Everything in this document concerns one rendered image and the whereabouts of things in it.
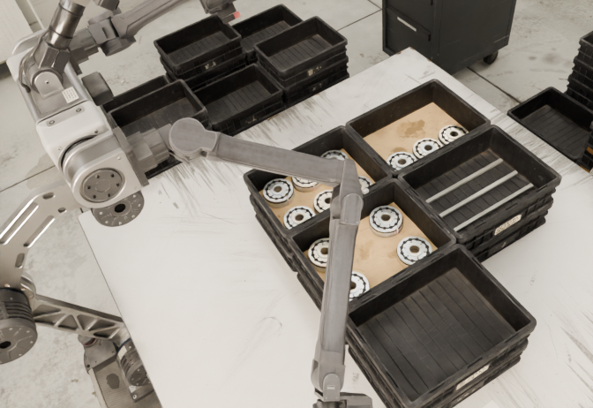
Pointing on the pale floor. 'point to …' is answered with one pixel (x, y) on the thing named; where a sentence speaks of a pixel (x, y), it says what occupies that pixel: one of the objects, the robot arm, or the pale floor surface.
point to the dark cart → (449, 10)
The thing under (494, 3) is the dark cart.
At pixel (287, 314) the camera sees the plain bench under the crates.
